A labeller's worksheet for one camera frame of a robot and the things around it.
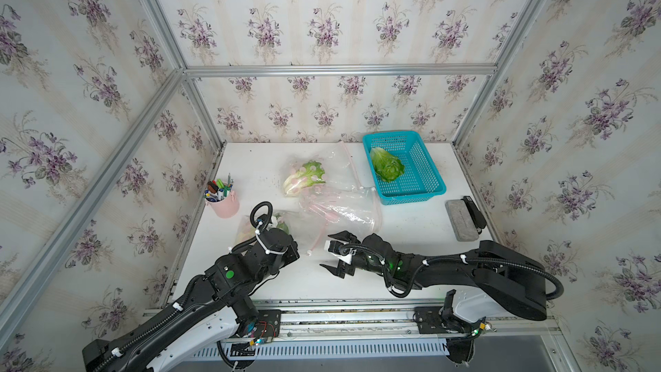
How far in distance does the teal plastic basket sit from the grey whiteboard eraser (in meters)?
0.09

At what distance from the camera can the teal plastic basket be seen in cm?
96

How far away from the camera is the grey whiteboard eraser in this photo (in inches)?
35.6
